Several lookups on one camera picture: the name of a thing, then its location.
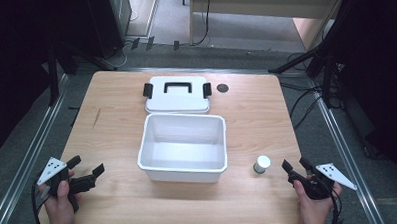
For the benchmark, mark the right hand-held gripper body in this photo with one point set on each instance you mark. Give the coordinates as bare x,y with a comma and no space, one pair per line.
322,179

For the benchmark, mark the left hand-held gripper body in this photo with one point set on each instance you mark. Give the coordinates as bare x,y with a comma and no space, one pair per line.
57,177

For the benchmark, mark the small silver cylinder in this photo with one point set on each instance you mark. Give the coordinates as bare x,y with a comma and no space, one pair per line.
262,164

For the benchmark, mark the white plastic storage box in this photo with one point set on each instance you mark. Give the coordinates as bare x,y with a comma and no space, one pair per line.
182,147

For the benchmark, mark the person's right hand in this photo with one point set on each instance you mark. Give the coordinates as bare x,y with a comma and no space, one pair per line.
315,208

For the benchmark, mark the person's left hand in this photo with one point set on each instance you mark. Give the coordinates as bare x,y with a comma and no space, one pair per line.
60,210

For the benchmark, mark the black metal stand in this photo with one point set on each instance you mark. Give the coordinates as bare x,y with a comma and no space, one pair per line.
60,70
318,61

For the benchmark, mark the black round table grommet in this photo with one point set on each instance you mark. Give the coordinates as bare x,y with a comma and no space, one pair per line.
222,88

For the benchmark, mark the dark cabinet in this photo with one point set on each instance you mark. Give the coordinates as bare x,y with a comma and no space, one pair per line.
111,21

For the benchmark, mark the aluminium floor rail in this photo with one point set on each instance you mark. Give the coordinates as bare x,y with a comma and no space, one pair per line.
348,156
24,161

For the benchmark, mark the light wooden desk frame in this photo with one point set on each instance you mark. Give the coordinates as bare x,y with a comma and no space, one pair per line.
246,7

